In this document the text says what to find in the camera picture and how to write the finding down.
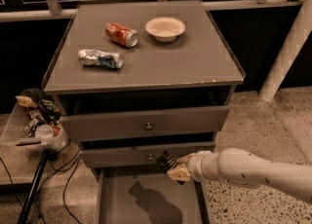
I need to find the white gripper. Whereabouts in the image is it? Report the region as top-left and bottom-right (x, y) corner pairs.
(167, 151), (211, 182)

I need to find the black rxbar chocolate bar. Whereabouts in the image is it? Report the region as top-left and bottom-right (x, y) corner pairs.
(156, 151), (178, 172)

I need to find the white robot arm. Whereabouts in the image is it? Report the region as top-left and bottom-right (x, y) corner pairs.
(166, 148), (312, 204)

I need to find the grey middle drawer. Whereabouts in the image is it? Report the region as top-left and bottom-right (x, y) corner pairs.
(80, 141), (215, 168)

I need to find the grey drawer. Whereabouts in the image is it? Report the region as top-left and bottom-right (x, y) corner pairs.
(60, 106), (229, 142)
(80, 141), (215, 168)
(95, 166), (213, 224)

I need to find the grey top drawer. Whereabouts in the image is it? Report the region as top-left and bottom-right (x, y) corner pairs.
(60, 106), (229, 142)

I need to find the grey bottom drawer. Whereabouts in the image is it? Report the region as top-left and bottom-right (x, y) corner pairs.
(95, 166), (213, 224)

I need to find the grey drawer cabinet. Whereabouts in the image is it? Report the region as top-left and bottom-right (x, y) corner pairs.
(41, 0), (246, 224)

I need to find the white bowl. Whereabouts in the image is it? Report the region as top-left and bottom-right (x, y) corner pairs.
(145, 17), (186, 43)

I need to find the red soda can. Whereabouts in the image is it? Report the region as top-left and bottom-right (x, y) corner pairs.
(105, 21), (138, 48)

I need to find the white plastic cup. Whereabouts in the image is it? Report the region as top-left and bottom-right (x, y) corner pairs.
(35, 125), (54, 138)

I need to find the crushed silver can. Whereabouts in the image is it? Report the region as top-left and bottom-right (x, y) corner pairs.
(78, 49), (123, 69)

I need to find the clear plastic trash bin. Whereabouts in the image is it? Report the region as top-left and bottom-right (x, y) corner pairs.
(0, 89), (68, 153)

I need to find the black tripod leg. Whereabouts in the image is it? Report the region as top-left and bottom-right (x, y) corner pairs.
(18, 150), (50, 224)

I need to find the black floor cable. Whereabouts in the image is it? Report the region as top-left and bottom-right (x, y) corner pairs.
(0, 141), (84, 224)

